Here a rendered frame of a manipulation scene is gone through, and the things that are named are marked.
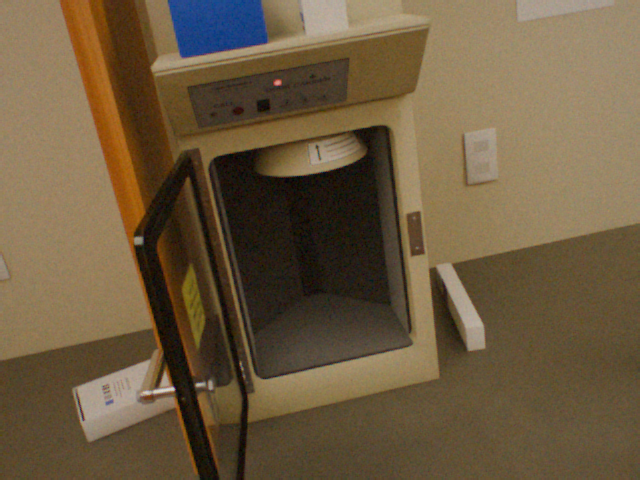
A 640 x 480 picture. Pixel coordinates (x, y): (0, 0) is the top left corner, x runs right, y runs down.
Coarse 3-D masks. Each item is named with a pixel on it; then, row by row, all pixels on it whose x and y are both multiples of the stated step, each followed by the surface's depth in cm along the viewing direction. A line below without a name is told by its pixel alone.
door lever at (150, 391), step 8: (160, 352) 74; (152, 360) 73; (160, 360) 73; (152, 368) 71; (160, 368) 72; (152, 376) 70; (160, 376) 71; (144, 384) 69; (152, 384) 69; (136, 392) 68; (144, 392) 67; (152, 392) 68; (160, 392) 68; (168, 392) 68; (144, 400) 67; (152, 400) 68
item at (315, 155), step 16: (288, 144) 93; (304, 144) 92; (320, 144) 92; (336, 144) 93; (352, 144) 95; (256, 160) 98; (272, 160) 94; (288, 160) 93; (304, 160) 92; (320, 160) 92; (336, 160) 93; (352, 160) 94; (288, 176) 93
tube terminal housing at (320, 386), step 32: (160, 0) 80; (288, 0) 82; (352, 0) 84; (384, 0) 84; (160, 32) 81; (288, 32) 84; (224, 128) 87; (256, 128) 87; (288, 128) 88; (320, 128) 89; (352, 128) 90; (416, 160) 93; (416, 192) 95; (224, 256) 93; (416, 256) 98; (416, 288) 100; (416, 320) 102; (416, 352) 104; (256, 384) 101; (288, 384) 102; (320, 384) 103; (352, 384) 104; (384, 384) 105; (256, 416) 103
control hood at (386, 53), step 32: (352, 32) 74; (384, 32) 75; (416, 32) 76; (160, 64) 72; (192, 64) 72; (224, 64) 73; (256, 64) 74; (288, 64) 76; (352, 64) 78; (384, 64) 80; (416, 64) 81; (160, 96) 76; (352, 96) 84; (384, 96) 86; (192, 128) 83
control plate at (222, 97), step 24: (288, 72) 77; (312, 72) 78; (336, 72) 79; (192, 96) 77; (216, 96) 78; (240, 96) 79; (264, 96) 80; (288, 96) 81; (312, 96) 82; (336, 96) 83; (216, 120) 82; (240, 120) 83
